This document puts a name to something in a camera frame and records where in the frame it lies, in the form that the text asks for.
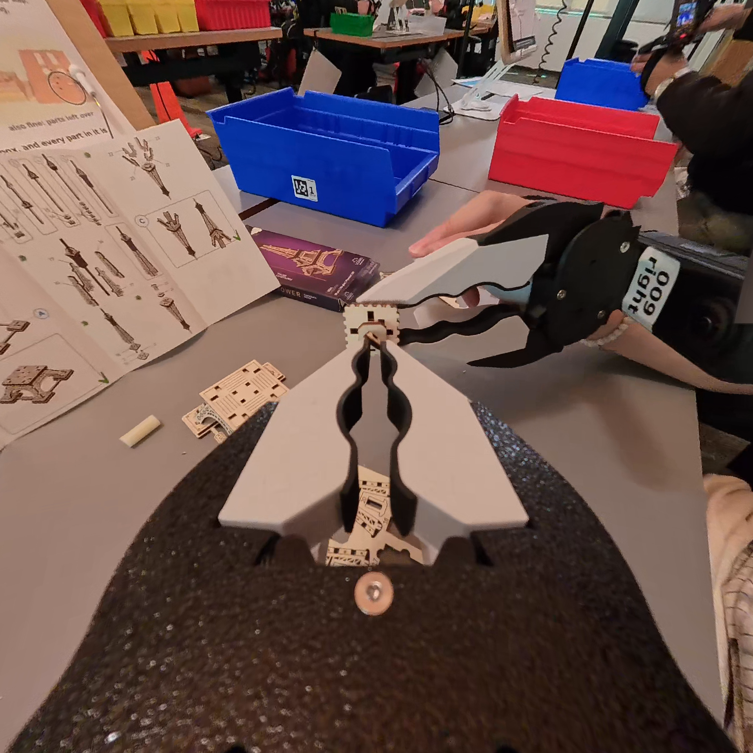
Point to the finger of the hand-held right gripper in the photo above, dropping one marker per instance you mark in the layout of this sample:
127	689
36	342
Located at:
470	267
470	323

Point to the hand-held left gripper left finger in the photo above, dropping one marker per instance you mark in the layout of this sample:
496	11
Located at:
282	470

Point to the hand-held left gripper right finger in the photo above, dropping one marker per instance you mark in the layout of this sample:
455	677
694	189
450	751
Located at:
465	470

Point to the square toothed wooden plate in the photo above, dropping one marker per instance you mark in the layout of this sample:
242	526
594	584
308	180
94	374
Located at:
356	317

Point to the person's right forearm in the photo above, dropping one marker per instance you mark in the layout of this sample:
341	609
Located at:
659	365

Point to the grey desk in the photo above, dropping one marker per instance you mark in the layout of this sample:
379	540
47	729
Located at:
559	423

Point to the person's right hand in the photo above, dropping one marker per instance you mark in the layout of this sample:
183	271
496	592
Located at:
465	223

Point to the wooden square platform piece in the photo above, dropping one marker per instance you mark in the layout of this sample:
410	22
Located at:
244	391

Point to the wooden arch leg piece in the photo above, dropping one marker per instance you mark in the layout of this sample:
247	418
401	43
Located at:
206	420

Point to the wooden sheet with slot cutouts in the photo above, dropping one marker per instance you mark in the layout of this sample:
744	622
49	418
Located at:
370	517

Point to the red storage bin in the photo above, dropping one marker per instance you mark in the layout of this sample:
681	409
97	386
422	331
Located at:
576	159
232	13

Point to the cream wax stick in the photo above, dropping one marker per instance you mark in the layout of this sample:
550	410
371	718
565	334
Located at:
141	430

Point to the purple puzzle box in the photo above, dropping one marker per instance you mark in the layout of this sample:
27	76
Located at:
317	265

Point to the clear acrylic stand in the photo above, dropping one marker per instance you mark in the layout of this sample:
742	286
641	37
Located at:
488	88

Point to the blue storage bin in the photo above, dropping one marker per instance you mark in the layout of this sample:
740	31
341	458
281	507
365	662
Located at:
594	85
317	153

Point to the wooden top table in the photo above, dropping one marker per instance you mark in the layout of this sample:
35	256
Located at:
412	36

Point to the white poster board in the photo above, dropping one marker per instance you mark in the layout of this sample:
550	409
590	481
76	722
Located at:
517	29

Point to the white paper tag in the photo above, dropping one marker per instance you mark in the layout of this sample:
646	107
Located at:
320	73

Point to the white assembly instruction sheet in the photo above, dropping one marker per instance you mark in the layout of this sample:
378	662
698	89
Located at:
117	265

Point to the green storage bin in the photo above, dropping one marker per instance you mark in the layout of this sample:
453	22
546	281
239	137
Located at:
352	24

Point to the orange traffic cone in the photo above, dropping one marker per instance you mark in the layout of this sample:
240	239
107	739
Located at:
170	112

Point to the wooden table with bins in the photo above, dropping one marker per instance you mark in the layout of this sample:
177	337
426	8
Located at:
194	38

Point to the yellow storage bin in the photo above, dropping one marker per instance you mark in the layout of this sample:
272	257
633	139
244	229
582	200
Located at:
147	15

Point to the brown backing board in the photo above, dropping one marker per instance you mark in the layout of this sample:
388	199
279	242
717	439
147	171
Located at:
100	53

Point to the illustrated guide poster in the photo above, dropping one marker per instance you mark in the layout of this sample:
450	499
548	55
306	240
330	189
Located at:
35	76

